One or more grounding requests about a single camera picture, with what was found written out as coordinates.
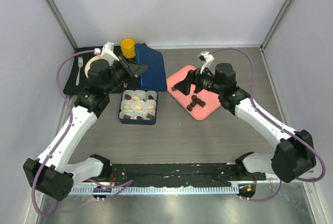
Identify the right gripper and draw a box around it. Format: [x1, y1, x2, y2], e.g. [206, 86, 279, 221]
[174, 63, 224, 96]

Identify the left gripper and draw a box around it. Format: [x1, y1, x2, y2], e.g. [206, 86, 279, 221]
[104, 54, 148, 94]

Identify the dark blue box lid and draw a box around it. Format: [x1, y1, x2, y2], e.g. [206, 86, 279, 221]
[135, 44, 168, 91]

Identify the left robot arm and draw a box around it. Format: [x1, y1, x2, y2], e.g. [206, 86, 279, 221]
[23, 58, 148, 201]

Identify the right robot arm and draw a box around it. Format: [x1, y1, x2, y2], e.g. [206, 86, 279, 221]
[171, 63, 316, 182]

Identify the dark blue chocolate box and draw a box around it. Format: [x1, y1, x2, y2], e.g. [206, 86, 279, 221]
[118, 88, 158, 125]

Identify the yellow mug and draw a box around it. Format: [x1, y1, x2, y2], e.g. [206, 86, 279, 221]
[120, 38, 136, 59]

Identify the pink plastic tray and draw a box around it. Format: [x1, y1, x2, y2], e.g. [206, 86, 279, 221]
[166, 65, 221, 121]

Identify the pink and cream plate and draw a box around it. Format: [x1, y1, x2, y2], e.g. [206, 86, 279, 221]
[84, 55, 101, 78]

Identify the silver fork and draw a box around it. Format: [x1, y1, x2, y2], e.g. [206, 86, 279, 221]
[75, 57, 83, 86]

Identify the black cloth placemat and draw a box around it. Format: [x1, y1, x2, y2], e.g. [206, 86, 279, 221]
[61, 46, 125, 95]

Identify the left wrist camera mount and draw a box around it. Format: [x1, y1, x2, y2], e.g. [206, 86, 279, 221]
[94, 42, 119, 65]

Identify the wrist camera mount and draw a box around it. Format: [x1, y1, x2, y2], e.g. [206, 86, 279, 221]
[198, 51, 214, 74]
[94, 42, 119, 65]

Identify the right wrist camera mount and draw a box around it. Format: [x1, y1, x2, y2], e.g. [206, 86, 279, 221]
[198, 51, 214, 74]

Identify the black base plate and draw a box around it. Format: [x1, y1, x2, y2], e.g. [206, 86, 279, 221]
[111, 163, 266, 188]

